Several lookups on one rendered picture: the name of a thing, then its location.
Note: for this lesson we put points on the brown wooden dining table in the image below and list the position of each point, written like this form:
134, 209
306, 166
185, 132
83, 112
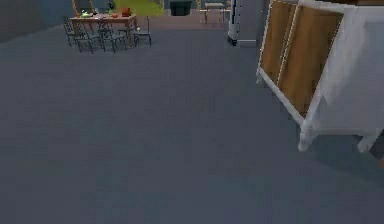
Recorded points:
104, 19

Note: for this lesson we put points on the red pot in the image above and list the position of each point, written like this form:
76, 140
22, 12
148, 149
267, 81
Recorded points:
125, 12

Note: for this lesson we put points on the green lettuce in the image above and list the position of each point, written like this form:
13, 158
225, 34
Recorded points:
85, 14

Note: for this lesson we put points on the white cupboard with brown doors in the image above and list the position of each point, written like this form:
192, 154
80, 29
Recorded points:
330, 73

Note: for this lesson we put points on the yellow-green armchair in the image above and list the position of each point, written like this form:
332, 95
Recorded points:
140, 6

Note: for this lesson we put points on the black bin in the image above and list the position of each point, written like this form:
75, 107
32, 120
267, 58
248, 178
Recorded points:
180, 7

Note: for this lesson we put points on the small brown table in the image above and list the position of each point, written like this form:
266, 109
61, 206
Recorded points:
214, 6

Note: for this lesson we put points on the grey metal chair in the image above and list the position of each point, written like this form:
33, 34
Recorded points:
70, 31
87, 38
112, 37
143, 33

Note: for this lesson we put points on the red tomato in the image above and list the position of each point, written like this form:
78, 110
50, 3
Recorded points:
114, 15

